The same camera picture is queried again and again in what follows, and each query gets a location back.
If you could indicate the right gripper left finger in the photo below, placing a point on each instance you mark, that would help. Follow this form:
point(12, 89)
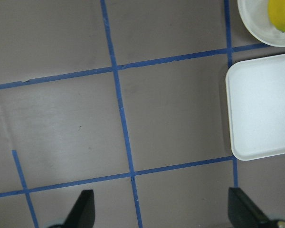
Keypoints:
point(82, 214)

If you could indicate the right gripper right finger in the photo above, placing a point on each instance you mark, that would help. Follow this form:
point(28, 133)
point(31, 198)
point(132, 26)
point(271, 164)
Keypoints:
point(244, 213)

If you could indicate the yellow lemon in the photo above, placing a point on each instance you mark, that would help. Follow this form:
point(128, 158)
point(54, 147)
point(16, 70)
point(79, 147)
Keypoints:
point(276, 13)

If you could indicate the white rectangular tray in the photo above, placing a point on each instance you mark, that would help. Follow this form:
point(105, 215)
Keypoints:
point(256, 107)

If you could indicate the round white plate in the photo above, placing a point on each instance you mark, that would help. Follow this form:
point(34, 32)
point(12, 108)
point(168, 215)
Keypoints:
point(255, 18)

